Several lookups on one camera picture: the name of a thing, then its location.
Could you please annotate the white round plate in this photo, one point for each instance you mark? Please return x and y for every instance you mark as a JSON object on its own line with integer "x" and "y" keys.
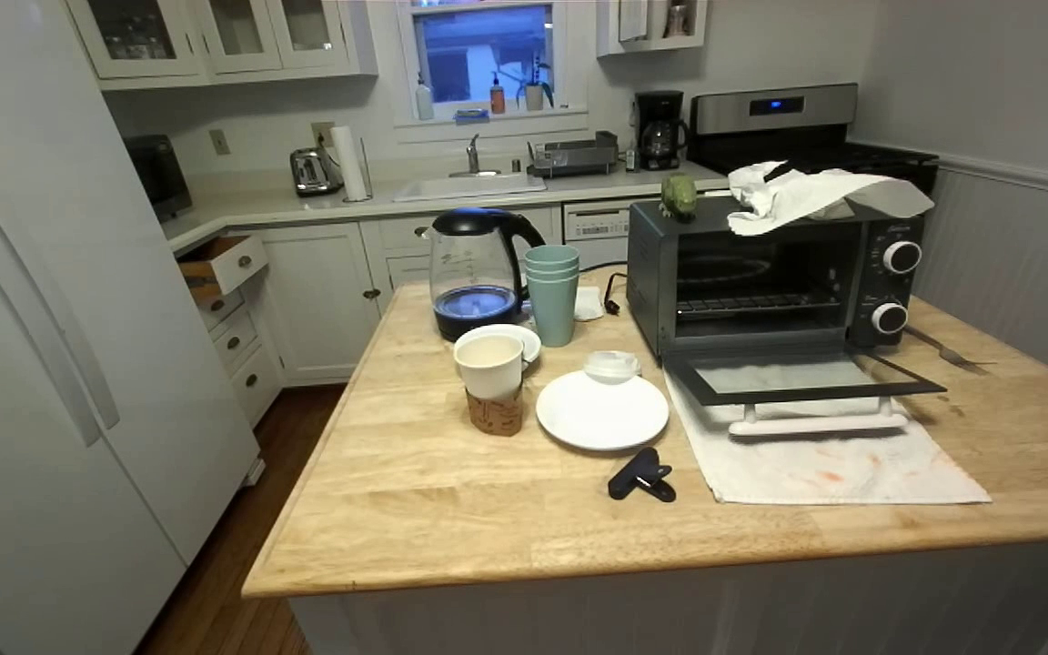
{"x": 600, "y": 416}

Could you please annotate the teal plastic cup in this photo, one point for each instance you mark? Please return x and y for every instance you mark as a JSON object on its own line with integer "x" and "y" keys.
{"x": 549, "y": 268}
{"x": 549, "y": 253}
{"x": 549, "y": 313}

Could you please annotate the small white napkin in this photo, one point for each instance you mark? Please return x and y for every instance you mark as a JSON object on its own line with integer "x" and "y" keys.
{"x": 592, "y": 304}

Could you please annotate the glass electric kettle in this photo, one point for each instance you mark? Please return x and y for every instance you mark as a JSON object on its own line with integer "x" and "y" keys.
{"x": 475, "y": 273}

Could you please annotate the brown jar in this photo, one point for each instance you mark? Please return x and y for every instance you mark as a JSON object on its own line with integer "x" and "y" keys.
{"x": 497, "y": 416}

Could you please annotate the small white bowl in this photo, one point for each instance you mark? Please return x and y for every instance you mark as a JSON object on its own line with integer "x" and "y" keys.
{"x": 611, "y": 367}

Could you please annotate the white dishwasher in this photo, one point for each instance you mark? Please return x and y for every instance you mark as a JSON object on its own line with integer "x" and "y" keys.
{"x": 599, "y": 224}

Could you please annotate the white kitchen sink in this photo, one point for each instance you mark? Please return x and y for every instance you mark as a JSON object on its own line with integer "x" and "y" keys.
{"x": 471, "y": 188}

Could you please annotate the black dish rack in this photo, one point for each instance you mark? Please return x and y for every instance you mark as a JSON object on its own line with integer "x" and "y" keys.
{"x": 573, "y": 154}

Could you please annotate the metal sink faucet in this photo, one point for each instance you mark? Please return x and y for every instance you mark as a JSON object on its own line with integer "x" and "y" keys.
{"x": 475, "y": 154}

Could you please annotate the black clip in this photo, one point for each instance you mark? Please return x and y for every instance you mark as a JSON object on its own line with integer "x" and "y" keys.
{"x": 643, "y": 475}

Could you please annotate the green round object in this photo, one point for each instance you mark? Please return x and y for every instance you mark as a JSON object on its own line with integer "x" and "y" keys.
{"x": 678, "y": 196}

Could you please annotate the white base cabinets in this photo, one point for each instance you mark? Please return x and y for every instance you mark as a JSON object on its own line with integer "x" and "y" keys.
{"x": 317, "y": 304}

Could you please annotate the orange soap bottle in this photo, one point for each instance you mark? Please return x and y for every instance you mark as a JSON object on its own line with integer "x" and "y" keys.
{"x": 497, "y": 95}

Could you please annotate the black coffee maker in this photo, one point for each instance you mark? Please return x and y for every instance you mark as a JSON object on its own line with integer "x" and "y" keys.
{"x": 660, "y": 129}

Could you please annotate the white paper towel roll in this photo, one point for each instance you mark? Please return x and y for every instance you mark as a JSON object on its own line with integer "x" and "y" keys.
{"x": 352, "y": 161}

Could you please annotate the black toaster oven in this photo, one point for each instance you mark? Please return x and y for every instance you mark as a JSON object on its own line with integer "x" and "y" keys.
{"x": 767, "y": 287}

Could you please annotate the white bottle on sill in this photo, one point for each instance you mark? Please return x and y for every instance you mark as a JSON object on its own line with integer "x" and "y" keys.
{"x": 422, "y": 105}

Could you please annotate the silver toaster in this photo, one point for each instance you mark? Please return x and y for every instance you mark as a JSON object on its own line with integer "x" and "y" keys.
{"x": 315, "y": 173}

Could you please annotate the kitchen window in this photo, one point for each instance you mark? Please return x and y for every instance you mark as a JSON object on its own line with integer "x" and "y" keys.
{"x": 482, "y": 57}

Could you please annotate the open white drawer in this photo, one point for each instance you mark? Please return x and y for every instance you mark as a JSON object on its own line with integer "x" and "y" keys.
{"x": 224, "y": 265}

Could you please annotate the white cloth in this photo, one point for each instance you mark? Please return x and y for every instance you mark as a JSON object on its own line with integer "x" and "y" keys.
{"x": 809, "y": 196}

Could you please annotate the white kitchen island base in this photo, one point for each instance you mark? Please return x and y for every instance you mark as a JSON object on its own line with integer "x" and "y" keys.
{"x": 670, "y": 621}

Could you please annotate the silver black stove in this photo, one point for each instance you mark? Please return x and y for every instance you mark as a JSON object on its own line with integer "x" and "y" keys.
{"x": 780, "y": 111}

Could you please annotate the white table mat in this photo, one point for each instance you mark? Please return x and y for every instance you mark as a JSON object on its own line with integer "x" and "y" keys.
{"x": 836, "y": 467}

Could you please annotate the black countertop appliance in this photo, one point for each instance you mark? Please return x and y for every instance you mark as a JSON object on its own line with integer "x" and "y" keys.
{"x": 161, "y": 178}

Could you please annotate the white refrigerator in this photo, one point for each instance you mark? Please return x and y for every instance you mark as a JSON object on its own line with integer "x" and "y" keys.
{"x": 36, "y": 367}

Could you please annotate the small white wall cabinet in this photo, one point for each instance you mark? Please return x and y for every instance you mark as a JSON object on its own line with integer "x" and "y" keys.
{"x": 653, "y": 32}

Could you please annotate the white wall outlet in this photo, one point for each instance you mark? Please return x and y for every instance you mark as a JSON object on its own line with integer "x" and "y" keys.
{"x": 218, "y": 139}

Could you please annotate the white glass-door wall cabinet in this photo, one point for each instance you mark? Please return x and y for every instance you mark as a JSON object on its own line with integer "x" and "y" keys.
{"x": 189, "y": 39}

